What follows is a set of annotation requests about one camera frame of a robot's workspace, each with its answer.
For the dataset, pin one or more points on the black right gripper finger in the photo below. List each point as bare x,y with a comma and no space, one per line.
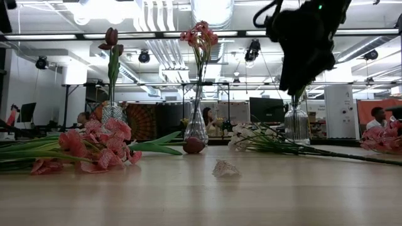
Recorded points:
293,78

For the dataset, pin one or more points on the ribbed glass bottle vase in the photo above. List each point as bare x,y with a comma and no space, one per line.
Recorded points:
296,122

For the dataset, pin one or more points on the pink flower bunch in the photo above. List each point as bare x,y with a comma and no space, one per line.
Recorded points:
72,142
201,33
381,138

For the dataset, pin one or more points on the tall slender glass vase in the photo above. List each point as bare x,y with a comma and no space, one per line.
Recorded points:
196,125

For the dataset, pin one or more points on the background black robot arm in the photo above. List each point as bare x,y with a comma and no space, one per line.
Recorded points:
227,125

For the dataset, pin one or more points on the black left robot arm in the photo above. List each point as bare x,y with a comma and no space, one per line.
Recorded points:
3,19

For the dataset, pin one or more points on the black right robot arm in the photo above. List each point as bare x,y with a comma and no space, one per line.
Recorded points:
333,12

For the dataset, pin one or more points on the diamond-pattern glass vase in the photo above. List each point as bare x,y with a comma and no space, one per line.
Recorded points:
111,113

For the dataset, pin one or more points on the large black monitor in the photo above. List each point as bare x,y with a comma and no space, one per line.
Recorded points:
267,110

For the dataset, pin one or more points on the black ceiling spotlight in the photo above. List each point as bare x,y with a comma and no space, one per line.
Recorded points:
41,62
371,55
252,50
144,56

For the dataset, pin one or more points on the white round column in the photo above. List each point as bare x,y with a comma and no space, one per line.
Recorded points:
340,106

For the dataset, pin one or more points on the person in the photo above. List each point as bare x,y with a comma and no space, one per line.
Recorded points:
83,118
208,119
377,117

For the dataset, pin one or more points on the orange fabric partition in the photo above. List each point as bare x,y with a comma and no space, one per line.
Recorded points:
395,110

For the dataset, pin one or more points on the small fallen petal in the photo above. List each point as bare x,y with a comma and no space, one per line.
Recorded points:
224,168

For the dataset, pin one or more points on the orange patterned tapestry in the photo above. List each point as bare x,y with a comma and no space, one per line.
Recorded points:
141,120

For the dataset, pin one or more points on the small black monitor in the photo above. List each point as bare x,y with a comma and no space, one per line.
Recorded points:
26,111

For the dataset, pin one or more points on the black aluminium table frame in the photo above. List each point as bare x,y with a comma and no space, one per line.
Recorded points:
329,142

